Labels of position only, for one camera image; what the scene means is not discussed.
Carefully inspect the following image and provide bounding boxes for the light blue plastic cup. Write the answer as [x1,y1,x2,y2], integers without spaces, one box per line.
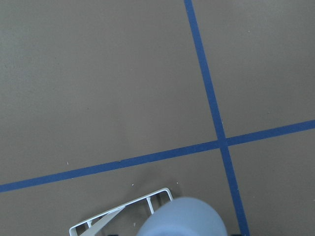
[137,197,228,236]

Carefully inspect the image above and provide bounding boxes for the white wire cup holder rack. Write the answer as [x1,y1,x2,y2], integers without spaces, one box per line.
[68,187,173,236]

